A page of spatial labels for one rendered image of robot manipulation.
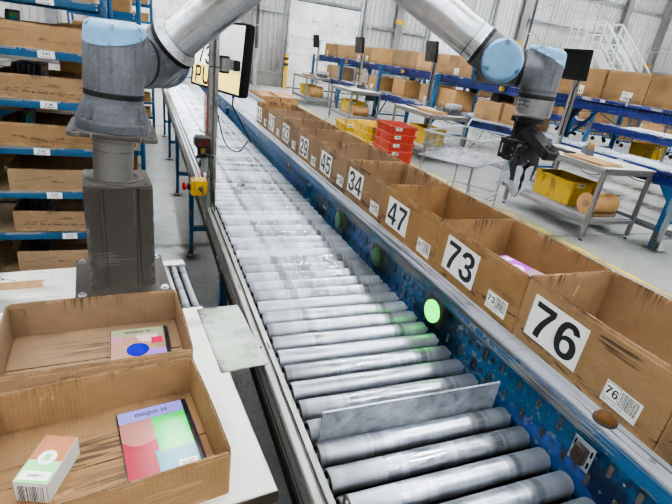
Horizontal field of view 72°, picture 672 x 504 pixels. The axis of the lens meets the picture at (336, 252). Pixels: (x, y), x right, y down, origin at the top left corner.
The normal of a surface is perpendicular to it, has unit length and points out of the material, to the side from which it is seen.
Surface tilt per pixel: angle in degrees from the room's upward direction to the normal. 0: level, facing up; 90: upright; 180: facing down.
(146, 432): 0
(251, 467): 0
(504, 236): 90
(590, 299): 89
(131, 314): 88
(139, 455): 0
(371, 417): 90
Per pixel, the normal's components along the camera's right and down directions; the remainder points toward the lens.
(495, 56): -0.15, 0.38
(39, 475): 0.13, -0.91
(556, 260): -0.93, 0.02
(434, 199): 0.35, 0.40
